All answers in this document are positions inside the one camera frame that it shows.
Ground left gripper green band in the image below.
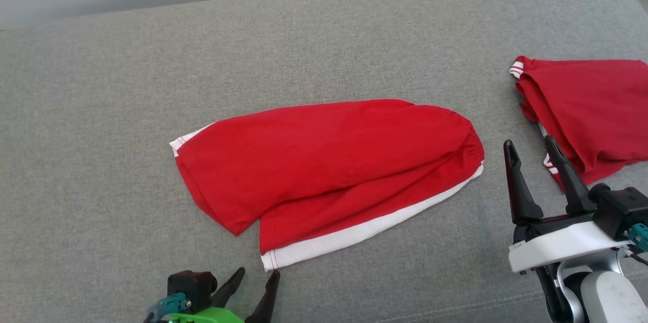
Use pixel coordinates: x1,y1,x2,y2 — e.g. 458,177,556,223
162,267,280,323

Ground red jersey with black lettering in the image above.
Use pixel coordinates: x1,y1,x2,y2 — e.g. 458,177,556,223
509,56,648,193

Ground arm cable teal connector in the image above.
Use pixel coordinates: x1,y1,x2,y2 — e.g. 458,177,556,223
624,223,648,266
143,293,191,323

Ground grey fabric sofa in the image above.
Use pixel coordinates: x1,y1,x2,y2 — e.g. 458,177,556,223
0,0,648,323

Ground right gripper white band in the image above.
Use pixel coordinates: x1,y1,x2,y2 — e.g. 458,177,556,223
503,134,634,274

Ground red shorts with white band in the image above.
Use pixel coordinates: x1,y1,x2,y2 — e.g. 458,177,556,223
169,99,485,271

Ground right arm cable teal connector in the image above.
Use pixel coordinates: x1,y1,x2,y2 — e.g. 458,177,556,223
624,223,648,266

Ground left arm cable teal connector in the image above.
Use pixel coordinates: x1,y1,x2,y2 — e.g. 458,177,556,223
143,293,191,323

